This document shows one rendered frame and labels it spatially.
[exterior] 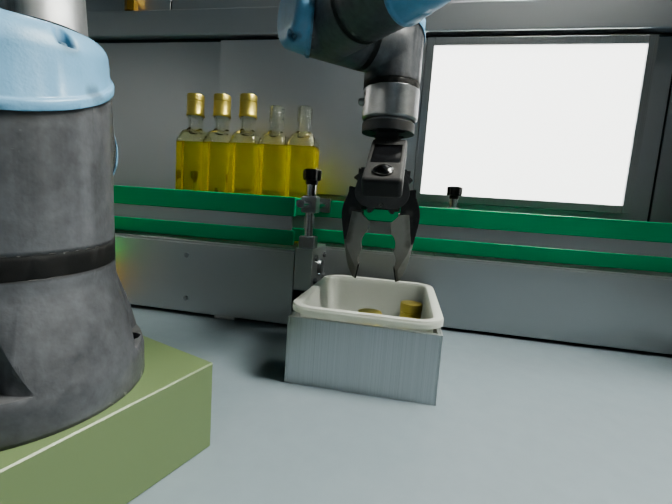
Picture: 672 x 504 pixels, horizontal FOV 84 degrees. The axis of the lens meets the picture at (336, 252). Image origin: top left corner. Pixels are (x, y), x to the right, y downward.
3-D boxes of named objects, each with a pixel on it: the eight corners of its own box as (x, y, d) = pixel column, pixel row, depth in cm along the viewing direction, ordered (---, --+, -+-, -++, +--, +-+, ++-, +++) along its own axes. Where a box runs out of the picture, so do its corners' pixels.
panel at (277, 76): (622, 214, 78) (649, 41, 73) (630, 214, 75) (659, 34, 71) (222, 188, 94) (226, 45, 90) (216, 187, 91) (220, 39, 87)
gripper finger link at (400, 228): (416, 273, 56) (407, 211, 55) (418, 280, 50) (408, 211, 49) (395, 275, 56) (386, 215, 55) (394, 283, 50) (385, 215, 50)
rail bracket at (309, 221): (330, 243, 70) (335, 176, 69) (307, 252, 54) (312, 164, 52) (315, 242, 71) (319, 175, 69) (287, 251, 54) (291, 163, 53)
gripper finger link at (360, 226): (359, 272, 57) (377, 214, 56) (354, 279, 51) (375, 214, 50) (339, 266, 57) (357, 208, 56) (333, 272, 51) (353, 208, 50)
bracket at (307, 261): (326, 281, 69) (329, 244, 68) (314, 292, 60) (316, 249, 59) (307, 279, 70) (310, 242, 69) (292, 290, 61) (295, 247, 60)
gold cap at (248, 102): (259, 120, 76) (260, 98, 76) (252, 116, 73) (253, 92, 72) (243, 120, 77) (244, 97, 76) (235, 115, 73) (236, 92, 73)
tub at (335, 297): (427, 335, 61) (432, 283, 60) (438, 403, 40) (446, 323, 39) (324, 322, 65) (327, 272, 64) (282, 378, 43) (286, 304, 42)
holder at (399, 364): (424, 327, 67) (428, 285, 66) (435, 405, 40) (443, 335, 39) (330, 316, 70) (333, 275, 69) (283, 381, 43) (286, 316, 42)
